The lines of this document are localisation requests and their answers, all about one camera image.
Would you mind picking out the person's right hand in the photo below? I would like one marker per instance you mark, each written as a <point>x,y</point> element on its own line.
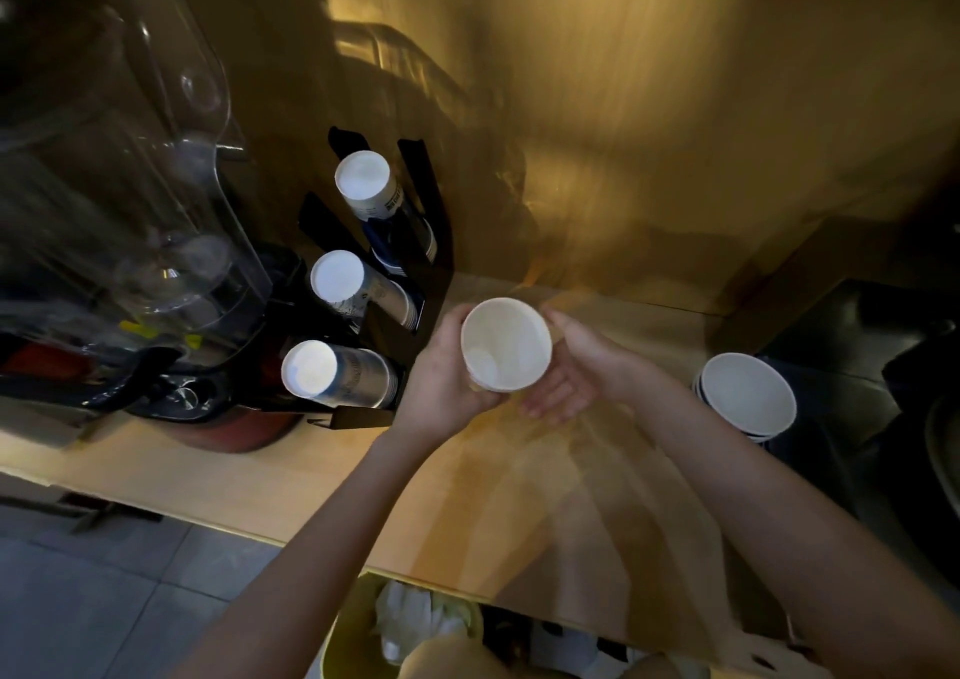
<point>592,374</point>

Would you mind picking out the person's left hand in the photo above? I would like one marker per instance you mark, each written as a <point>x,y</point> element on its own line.
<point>435,393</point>

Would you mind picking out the white paper cup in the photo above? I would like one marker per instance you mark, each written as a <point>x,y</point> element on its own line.
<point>506,341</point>

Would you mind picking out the black cup dispenser rack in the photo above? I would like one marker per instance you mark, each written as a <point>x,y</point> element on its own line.
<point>435,281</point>

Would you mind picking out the stack of grey paper cups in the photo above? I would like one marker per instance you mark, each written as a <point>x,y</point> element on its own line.
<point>311,369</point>
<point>337,277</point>

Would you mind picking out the stack of printed paper cups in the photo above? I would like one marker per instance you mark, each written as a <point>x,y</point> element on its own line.
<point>364,179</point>

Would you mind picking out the person's right forearm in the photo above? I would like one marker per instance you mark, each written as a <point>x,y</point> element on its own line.
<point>787,521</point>

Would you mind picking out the person's left forearm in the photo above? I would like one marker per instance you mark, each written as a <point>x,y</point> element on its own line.
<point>315,566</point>

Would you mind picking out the person's left leg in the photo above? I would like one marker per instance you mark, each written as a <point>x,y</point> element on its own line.
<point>457,663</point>

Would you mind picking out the person's leg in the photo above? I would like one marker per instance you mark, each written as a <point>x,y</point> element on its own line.
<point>656,669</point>
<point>457,663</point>

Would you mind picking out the person's right leg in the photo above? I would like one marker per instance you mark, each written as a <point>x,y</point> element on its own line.
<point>656,669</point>

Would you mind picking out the red blender base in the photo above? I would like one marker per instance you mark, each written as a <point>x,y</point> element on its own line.
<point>240,434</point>

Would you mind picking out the stainless steel appliance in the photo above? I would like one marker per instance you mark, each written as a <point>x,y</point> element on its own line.
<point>825,341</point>

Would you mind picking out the yellow-green trash bin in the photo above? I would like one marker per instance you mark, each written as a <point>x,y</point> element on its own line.
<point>352,641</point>

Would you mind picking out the round metal lid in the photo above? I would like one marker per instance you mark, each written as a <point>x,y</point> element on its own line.
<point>946,453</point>

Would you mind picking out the clear blender jar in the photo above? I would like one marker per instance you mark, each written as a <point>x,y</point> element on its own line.
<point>112,176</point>

